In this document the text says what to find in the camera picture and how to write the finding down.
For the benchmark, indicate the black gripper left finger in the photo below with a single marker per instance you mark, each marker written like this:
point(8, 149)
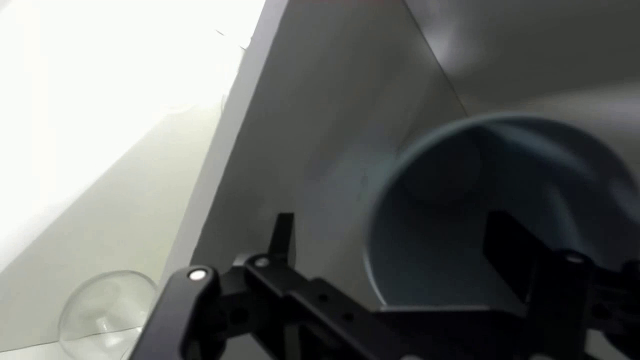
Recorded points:
point(267, 306)

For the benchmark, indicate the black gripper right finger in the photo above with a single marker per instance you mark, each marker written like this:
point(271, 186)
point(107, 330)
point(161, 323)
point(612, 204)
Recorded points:
point(566, 293)

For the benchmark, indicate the light blue plastic cup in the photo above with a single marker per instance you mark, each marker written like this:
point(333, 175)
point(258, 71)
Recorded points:
point(506, 212)

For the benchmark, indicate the tall clear wine glass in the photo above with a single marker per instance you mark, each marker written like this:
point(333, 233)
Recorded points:
point(107, 316)

